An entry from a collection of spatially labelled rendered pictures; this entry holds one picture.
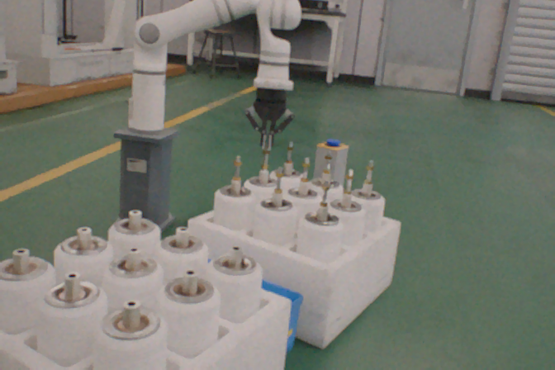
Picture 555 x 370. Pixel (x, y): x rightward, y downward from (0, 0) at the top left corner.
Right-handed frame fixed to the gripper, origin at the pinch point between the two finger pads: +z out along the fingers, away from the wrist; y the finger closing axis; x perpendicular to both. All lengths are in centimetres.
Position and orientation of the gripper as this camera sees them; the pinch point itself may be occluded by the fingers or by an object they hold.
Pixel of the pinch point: (267, 141)
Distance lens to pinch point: 136.2
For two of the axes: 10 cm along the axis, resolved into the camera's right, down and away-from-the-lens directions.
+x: 0.6, 2.6, -9.6
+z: -1.0, 9.6, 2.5
